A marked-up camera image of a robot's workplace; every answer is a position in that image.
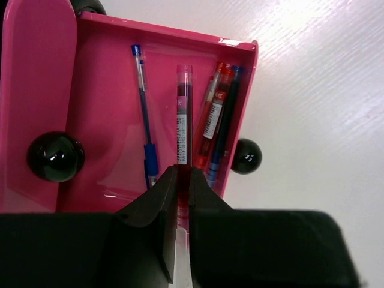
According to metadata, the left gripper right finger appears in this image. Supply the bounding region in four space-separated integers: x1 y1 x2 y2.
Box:
189 168 240 287

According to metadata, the red gel pen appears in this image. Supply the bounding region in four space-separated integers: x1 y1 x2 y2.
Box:
193 62 233 170

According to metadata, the clear red ink pen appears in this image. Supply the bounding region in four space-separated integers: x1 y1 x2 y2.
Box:
176 64 193 287

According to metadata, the dark blue pen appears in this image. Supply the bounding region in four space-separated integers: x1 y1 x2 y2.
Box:
206 65 244 189

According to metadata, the blue capped pen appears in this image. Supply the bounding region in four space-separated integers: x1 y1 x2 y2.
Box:
131 44 159 189

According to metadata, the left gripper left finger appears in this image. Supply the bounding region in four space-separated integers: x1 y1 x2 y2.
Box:
112 166 177 285

